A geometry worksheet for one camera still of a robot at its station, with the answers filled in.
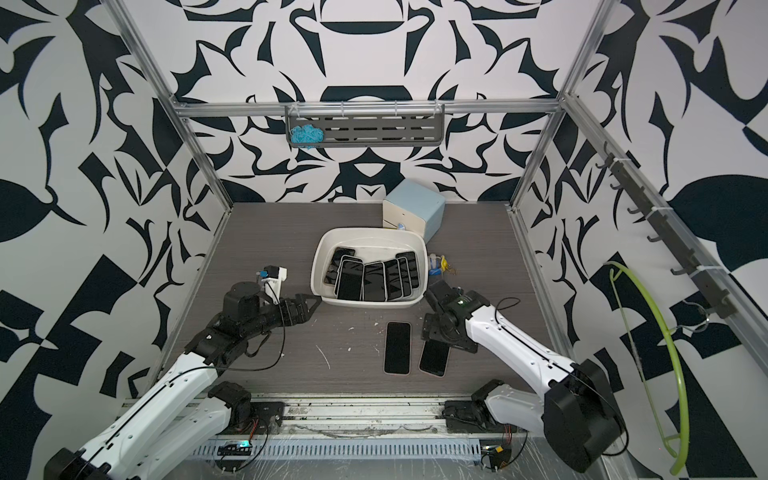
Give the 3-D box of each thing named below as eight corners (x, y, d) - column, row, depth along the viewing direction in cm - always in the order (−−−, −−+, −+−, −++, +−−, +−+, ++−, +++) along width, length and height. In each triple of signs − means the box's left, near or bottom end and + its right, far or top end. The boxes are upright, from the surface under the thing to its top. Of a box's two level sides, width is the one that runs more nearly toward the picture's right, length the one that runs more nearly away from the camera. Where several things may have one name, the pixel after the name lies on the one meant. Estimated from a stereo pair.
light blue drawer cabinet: (382, 230, 113) (381, 201, 101) (405, 208, 120) (407, 178, 109) (420, 253, 106) (424, 225, 95) (442, 228, 114) (448, 199, 102)
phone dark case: (383, 374, 83) (383, 371, 81) (383, 325, 92) (383, 321, 90) (413, 374, 83) (413, 371, 81) (410, 325, 92) (411, 321, 90)
